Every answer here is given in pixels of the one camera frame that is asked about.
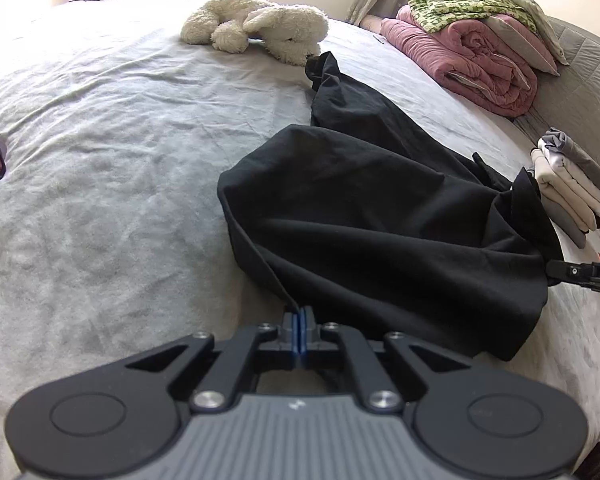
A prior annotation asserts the grey quilted headboard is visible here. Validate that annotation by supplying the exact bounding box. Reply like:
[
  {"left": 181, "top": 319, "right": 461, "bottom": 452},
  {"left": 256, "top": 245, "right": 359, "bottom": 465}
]
[{"left": 514, "top": 18, "right": 600, "bottom": 165}]

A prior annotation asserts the maroon grey pillow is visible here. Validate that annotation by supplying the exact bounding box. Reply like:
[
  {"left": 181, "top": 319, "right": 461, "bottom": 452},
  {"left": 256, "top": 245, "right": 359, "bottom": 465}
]
[{"left": 483, "top": 14, "right": 559, "bottom": 76}]

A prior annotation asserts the grey bed sheet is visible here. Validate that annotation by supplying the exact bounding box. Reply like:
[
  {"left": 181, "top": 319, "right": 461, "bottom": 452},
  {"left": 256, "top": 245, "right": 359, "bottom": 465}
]
[{"left": 0, "top": 0, "right": 600, "bottom": 476}]

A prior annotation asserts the black garment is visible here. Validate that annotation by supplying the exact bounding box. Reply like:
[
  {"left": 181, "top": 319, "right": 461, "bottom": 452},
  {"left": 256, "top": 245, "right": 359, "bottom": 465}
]
[{"left": 218, "top": 53, "right": 562, "bottom": 361}]

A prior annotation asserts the white plush dog toy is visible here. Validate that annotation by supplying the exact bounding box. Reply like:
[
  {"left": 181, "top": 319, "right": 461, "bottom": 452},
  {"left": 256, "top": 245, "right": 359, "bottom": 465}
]
[{"left": 180, "top": 0, "right": 328, "bottom": 66}]

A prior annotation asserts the cream folded garment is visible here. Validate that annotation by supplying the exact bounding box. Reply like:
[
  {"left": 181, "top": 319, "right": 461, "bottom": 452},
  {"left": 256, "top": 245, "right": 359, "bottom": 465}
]
[{"left": 531, "top": 148, "right": 600, "bottom": 231}]

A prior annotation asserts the green patterned blanket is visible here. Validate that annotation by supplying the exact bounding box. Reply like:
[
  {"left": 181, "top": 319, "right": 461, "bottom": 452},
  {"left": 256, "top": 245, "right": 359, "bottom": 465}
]
[{"left": 406, "top": 0, "right": 538, "bottom": 34}]

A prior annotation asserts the grey folded top garment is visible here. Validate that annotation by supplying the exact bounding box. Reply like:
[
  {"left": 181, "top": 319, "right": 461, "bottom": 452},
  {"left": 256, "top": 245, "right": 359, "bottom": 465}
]
[{"left": 541, "top": 127, "right": 600, "bottom": 190}]

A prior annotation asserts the maroon folded quilt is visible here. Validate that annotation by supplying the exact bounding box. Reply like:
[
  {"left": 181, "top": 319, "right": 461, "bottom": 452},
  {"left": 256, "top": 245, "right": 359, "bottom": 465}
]
[{"left": 380, "top": 6, "right": 538, "bottom": 118}]

